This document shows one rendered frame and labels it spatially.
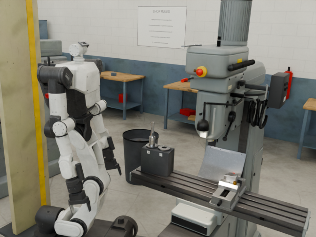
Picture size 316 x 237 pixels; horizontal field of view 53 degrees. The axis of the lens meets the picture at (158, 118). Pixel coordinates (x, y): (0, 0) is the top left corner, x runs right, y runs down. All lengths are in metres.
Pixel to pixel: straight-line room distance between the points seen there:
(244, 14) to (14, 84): 1.94
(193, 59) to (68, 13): 7.11
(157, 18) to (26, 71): 4.50
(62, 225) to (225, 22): 1.70
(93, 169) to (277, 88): 1.26
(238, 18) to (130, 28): 5.50
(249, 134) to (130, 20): 5.49
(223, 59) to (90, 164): 1.02
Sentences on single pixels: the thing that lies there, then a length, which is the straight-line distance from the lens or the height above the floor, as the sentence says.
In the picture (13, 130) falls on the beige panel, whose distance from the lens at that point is 3.06.
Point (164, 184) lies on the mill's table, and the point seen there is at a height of 0.93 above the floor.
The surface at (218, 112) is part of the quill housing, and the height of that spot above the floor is 1.51.
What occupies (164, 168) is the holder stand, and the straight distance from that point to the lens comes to 2.33.
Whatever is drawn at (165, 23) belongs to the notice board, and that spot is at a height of 2.03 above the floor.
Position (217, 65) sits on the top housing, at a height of 1.80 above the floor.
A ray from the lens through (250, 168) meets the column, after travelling 2.56.
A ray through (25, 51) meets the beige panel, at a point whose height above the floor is 1.74.
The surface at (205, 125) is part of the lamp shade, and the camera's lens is 1.85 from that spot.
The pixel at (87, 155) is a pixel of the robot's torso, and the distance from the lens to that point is 1.99.
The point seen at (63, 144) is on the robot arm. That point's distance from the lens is 1.81.
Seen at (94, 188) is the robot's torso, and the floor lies 1.02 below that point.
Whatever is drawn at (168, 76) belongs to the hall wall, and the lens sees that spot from 7.02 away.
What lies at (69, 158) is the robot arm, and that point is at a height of 1.28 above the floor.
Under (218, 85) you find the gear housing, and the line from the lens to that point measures 1.89.
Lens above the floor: 2.00
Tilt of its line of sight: 16 degrees down
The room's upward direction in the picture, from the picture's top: 2 degrees clockwise
